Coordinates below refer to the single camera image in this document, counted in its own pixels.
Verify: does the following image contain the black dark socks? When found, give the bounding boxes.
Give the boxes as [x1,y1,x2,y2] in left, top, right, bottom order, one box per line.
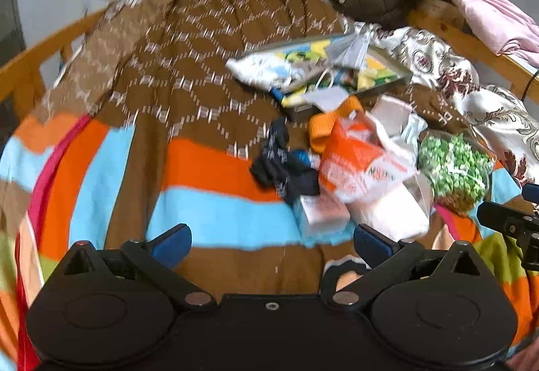
[249,117,321,207]

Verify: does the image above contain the orange cuffed sock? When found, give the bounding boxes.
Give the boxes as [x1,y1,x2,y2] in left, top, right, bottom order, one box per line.
[309,95,363,155]

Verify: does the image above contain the grey face mask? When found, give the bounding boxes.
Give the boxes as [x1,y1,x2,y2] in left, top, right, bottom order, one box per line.
[325,33,370,70]

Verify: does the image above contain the white patterned baby cloth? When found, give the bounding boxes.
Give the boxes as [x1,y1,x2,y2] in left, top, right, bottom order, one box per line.
[226,53,305,92]

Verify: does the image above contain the pink white rolled towel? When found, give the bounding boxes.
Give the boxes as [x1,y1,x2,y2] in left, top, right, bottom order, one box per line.
[347,175,433,241]

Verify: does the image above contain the white blue tissue box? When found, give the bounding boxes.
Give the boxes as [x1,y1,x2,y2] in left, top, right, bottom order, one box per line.
[292,193,350,238]

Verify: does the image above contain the bag of green peas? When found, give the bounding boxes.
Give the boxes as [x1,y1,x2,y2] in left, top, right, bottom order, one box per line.
[417,130,496,216]

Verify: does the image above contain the orange white plastic bag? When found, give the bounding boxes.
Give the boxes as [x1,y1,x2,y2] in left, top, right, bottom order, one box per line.
[319,118,417,204]

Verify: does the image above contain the white floral satin quilt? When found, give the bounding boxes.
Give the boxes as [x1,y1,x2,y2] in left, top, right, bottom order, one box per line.
[344,0,538,186]

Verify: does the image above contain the brown colourful striped blanket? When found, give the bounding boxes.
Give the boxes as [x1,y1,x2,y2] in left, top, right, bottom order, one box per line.
[0,0,539,371]

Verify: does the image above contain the pink folded blanket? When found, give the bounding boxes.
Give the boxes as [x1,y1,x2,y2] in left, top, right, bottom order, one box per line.
[452,0,538,67]

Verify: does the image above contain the metal tray with drawing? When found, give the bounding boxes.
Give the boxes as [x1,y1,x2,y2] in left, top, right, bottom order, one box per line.
[239,34,412,122]

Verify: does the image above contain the dark wooden door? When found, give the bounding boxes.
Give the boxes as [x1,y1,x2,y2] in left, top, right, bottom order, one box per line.
[0,0,26,149]

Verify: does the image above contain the black cable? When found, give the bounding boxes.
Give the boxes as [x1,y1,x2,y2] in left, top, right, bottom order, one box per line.
[520,68,539,103]

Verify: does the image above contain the wooden bed rail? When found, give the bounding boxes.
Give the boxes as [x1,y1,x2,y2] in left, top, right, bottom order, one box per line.
[1,0,538,118]

